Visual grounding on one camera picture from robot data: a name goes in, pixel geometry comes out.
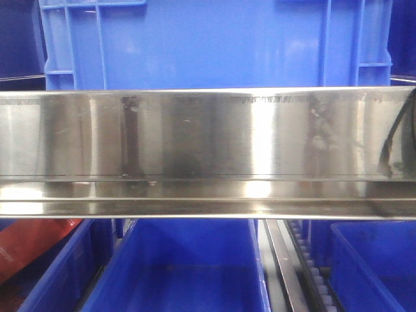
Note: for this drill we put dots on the blue bin lower far left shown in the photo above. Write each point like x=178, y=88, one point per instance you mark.
x=58, y=280

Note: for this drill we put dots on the white roller conveyor track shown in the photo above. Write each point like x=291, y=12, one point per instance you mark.
x=314, y=280

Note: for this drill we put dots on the steel shelf divider rail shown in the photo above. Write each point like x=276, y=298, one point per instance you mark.
x=288, y=279

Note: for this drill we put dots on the red package with white text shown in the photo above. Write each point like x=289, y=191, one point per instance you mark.
x=29, y=246

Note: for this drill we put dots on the blue bin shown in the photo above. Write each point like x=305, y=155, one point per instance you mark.
x=58, y=280
x=373, y=265
x=184, y=265

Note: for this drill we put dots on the stainless steel shelf beam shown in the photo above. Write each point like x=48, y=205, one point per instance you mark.
x=318, y=153

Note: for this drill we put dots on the blue bin upper shelf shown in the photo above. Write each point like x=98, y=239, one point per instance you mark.
x=114, y=45

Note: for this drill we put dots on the blue bin right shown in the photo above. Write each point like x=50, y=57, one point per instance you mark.
x=373, y=265

